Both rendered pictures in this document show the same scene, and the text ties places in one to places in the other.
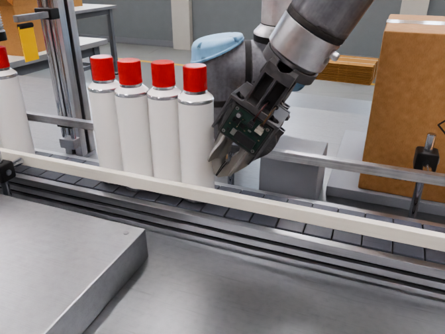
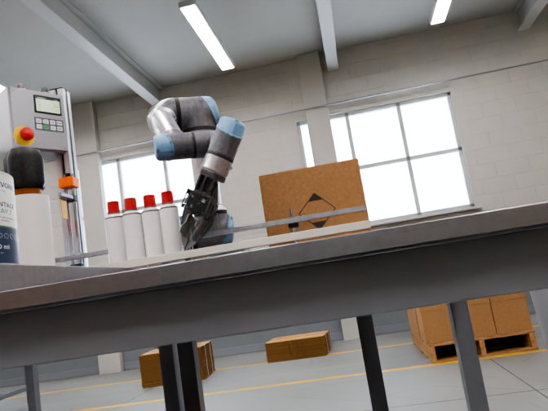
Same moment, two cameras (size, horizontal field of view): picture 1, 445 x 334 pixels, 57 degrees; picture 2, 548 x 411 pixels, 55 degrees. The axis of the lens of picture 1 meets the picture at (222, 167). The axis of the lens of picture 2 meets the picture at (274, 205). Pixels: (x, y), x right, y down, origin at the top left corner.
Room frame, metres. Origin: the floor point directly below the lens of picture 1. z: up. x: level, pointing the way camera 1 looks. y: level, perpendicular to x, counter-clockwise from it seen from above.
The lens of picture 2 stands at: (-0.86, 0.14, 0.79)
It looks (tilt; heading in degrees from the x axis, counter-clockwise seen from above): 8 degrees up; 345
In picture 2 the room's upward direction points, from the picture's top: 9 degrees counter-clockwise
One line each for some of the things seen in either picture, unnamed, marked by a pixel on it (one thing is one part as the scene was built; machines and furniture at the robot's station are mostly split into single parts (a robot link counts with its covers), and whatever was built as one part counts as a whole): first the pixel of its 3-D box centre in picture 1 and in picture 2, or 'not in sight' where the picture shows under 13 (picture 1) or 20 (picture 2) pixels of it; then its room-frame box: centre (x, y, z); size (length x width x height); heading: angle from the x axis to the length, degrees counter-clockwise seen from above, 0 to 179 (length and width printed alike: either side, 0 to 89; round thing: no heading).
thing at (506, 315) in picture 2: not in sight; (457, 295); (3.41, -2.58, 0.45); 1.20 x 0.83 x 0.89; 158
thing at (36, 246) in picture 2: not in sight; (28, 214); (0.39, 0.35, 1.03); 0.09 x 0.09 x 0.30
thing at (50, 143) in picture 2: not in sight; (32, 125); (0.79, 0.39, 1.38); 0.17 x 0.10 x 0.19; 124
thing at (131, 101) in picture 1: (135, 126); (134, 235); (0.60, 0.14, 0.98); 0.05 x 0.05 x 0.20
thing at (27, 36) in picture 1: (28, 42); (64, 208); (0.69, 0.32, 1.09); 0.03 x 0.01 x 0.06; 159
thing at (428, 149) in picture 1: (420, 191); (295, 236); (0.52, -0.29, 0.91); 0.07 x 0.03 x 0.17; 159
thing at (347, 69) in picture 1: (346, 68); (299, 346); (4.82, -1.45, 0.10); 0.64 x 0.52 x 0.20; 64
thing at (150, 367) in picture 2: not in sight; (178, 363); (4.84, -0.15, 0.16); 0.64 x 0.53 x 0.31; 71
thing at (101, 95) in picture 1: (109, 120); (117, 238); (0.62, 0.18, 0.98); 0.05 x 0.05 x 0.20
